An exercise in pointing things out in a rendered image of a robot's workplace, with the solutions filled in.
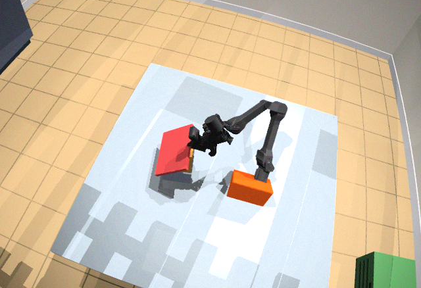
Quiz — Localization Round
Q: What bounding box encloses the red rectangular lid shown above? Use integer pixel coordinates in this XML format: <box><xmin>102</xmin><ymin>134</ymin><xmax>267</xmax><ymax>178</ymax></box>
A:
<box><xmin>155</xmin><ymin>124</ymin><xmax>193</xmax><ymax>177</ymax></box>

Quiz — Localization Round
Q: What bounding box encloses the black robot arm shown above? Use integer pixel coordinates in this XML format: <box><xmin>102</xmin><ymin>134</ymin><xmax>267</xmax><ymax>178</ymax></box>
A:
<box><xmin>203</xmin><ymin>100</ymin><xmax>287</xmax><ymax>183</ymax></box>

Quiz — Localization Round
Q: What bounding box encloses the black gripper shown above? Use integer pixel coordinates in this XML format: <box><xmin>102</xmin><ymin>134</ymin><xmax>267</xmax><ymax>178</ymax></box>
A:
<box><xmin>187</xmin><ymin>126</ymin><xmax>217</xmax><ymax>157</ymax></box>

